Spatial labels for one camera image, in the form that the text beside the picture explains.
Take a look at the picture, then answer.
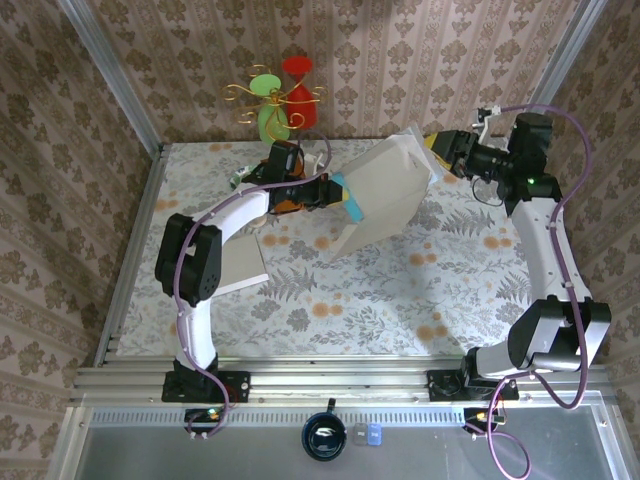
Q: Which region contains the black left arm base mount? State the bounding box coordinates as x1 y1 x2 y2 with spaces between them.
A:
160 370 251 404

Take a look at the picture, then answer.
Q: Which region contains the gold wire stand, wooden base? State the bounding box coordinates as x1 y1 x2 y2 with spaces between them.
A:
222 64 331 214

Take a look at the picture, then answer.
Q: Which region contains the aluminium frame post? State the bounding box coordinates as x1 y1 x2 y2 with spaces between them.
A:
54 0 166 156
509 0 611 151

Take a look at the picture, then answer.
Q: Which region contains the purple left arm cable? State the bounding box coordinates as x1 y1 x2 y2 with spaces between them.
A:
172 130 332 441

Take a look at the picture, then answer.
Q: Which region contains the green plastic goblet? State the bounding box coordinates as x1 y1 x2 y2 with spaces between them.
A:
248 74 291 147

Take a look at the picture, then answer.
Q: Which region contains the slotted grey cable duct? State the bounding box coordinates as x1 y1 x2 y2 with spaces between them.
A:
89 405 469 426

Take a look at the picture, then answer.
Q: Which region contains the blue paper box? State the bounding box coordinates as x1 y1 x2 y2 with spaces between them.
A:
329 124 444 261

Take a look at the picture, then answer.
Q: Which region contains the floral tablecloth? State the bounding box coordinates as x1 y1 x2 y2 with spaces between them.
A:
117 138 574 359

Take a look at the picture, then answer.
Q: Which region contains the dark blue mug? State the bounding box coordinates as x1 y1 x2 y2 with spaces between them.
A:
301 398 348 462

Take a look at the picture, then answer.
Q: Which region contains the red plastic goblet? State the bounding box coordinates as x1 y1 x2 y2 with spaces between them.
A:
281 55 320 130

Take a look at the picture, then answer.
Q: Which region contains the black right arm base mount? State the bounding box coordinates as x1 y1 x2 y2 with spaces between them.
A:
427 367 520 403

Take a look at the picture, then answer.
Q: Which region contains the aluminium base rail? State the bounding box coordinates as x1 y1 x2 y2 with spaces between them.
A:
72 355 609 405

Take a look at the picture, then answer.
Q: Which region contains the white cardboard sheet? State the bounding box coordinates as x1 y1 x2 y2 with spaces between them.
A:
214 234 271 297

